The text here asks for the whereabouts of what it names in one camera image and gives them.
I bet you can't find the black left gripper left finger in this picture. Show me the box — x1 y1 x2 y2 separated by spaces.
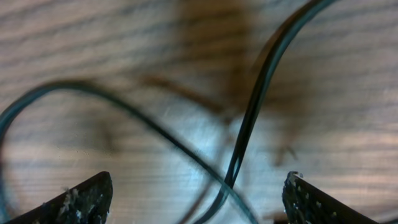
7 171 113 224

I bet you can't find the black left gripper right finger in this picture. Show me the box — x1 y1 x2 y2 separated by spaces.
282 171 377 224

